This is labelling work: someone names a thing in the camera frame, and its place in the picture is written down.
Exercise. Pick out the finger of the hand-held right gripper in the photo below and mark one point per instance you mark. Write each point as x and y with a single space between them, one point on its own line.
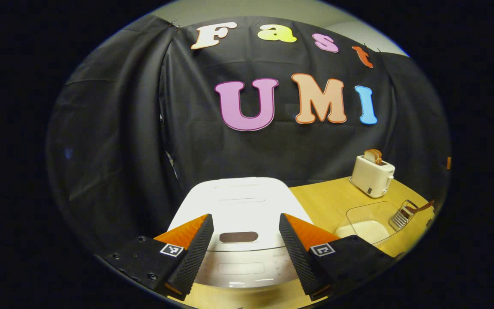
448 163

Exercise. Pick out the clear chopstick holder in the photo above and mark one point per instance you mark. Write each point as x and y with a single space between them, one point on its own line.
401 216

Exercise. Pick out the toasted bread slice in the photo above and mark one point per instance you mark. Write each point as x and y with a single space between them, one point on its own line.
369 156
378 155

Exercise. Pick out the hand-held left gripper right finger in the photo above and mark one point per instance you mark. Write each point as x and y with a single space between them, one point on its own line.
298 257

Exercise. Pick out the white rice cooker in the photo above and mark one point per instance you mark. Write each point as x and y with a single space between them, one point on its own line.
242 201

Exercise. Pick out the black backdrop cloth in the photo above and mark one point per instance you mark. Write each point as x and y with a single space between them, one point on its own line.
122 128

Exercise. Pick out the brown wooden spoon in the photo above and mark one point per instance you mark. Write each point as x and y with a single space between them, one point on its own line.
423 207

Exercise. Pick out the white toaster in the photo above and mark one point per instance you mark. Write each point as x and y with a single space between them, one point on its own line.
371 178

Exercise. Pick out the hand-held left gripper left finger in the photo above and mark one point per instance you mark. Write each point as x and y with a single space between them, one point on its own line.
193 253

